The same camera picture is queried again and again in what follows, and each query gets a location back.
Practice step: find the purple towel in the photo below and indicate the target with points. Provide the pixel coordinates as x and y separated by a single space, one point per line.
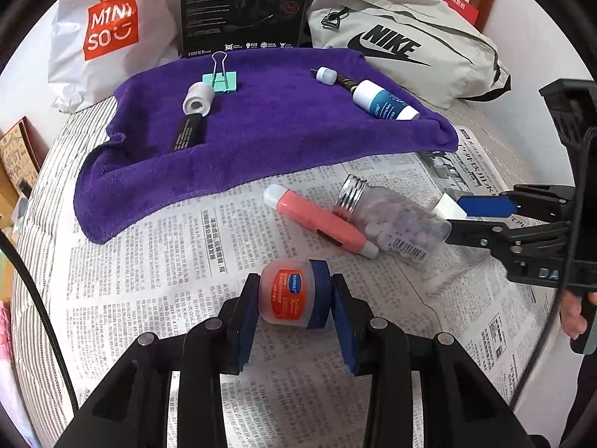
280 140

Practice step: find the white bottle blue label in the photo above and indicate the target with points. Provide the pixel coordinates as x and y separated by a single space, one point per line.
378 98

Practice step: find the white plastic shopping bag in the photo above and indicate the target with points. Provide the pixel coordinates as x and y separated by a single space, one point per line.
74 70

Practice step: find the black gold striped tube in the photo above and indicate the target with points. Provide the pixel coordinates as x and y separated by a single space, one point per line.
347 85

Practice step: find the small white bottle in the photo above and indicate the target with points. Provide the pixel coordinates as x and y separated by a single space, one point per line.
325 76

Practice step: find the clear pill bottle silver cap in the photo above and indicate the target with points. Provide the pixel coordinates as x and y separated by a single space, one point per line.
401 224

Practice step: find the white eraser block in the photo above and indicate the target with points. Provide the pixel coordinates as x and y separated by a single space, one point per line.
450 207

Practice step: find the pink cloth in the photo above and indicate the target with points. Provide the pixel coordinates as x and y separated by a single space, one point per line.
9 373

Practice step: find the pink tube white cap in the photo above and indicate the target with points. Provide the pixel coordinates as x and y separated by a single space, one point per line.
308 212

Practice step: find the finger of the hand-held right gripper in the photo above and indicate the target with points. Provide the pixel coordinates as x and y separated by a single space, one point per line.
485 205
485 238

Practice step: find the newspaper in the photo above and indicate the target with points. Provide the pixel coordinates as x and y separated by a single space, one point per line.
163 266

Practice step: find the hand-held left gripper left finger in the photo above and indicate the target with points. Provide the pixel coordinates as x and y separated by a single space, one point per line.
247 317

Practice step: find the pink jar blue lid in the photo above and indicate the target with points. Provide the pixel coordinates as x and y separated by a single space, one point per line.
289 294

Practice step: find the person's right hand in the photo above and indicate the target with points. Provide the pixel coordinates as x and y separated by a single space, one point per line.
578 317

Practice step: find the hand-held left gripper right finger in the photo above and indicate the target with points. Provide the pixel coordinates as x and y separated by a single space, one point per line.
343 322

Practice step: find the black tube white print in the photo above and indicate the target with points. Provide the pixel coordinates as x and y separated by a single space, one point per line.
186 133

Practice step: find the white tape roll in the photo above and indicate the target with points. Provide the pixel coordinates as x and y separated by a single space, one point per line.
198 98

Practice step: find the grey waist bag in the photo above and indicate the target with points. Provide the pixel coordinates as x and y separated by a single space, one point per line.
447 32

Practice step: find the black headphone box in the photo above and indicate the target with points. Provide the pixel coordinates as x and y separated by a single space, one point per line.
210 9

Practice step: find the green binder clip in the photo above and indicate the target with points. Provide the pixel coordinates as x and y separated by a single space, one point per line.
221 83

